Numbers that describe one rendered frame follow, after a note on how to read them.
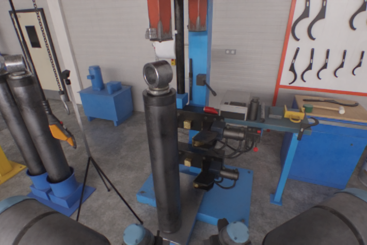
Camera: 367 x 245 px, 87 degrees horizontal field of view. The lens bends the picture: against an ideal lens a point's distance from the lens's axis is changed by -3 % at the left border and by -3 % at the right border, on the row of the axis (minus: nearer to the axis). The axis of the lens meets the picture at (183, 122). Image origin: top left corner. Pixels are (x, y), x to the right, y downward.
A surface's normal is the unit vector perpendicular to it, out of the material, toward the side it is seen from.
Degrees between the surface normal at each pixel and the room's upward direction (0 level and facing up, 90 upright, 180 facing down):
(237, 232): 20
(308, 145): 90
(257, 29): 90
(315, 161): 90
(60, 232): 29
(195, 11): 90
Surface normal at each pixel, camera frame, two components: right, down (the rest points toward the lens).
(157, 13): -0.67, 0.36
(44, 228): 0.24, -0.83
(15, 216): -0.06, -0.84
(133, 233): -0.15, -0.68
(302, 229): -0.62, -0.72
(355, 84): -0.34, 0.45
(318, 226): -0.48, -0.73
